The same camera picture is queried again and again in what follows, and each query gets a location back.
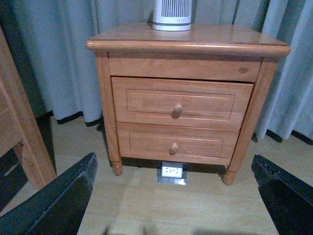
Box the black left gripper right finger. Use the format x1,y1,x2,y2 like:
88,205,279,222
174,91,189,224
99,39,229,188
251,155,313,235

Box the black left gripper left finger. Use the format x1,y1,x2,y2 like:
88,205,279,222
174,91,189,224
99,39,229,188
0,153,97,235

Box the wooden drawer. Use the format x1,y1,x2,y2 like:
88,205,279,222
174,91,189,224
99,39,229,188
112,77,253,131
117,122,239,165

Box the floor power socket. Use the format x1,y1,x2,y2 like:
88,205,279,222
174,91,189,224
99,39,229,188
156,162,188,186

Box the wooden nightstand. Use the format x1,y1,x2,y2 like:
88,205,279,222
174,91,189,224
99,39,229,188
86,23,291,185

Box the grey curtain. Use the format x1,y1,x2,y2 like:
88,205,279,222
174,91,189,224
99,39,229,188
0,0,313,139

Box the white cylindrical air purifier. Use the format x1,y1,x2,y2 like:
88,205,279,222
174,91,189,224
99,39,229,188
153,0,192,31

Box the wooden bed frame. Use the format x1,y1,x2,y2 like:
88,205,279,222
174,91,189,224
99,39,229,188
0,33,57,188

